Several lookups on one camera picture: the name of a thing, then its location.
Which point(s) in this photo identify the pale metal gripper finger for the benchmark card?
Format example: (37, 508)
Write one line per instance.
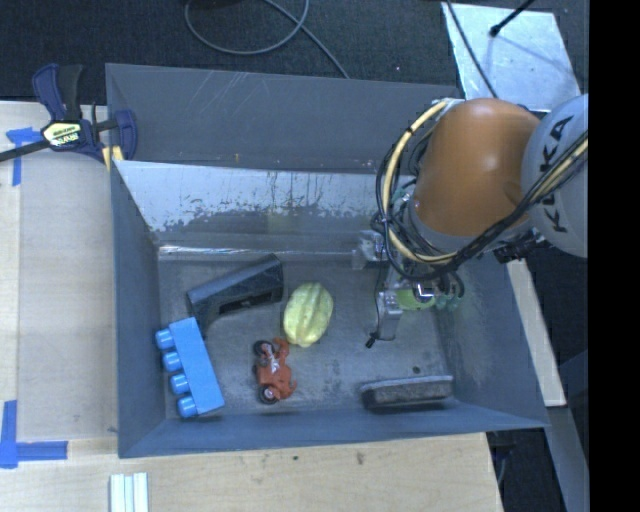
(389, 315)
(369, 247)

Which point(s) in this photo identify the yellow-green round object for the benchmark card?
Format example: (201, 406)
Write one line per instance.
(410, 302)

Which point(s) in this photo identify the dark felt board eraser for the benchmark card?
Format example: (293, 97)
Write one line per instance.
(407, 392)

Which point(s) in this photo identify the yellow toy star fruit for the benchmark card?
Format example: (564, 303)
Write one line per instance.
(307, 315)

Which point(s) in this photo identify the red-brown toy motorcycle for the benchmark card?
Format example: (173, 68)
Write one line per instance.
(274, 372)

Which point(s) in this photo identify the black wedge-shaped plastic object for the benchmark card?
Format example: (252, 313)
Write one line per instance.
(240, 290)

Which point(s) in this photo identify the grey metal bin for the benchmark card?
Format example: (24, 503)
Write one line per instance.
(260, 125)

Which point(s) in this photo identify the blue toy building brick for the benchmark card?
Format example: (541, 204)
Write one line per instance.
(192, 365)

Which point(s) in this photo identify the black cylinder on white bracket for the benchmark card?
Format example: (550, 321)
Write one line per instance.
(520, 249)

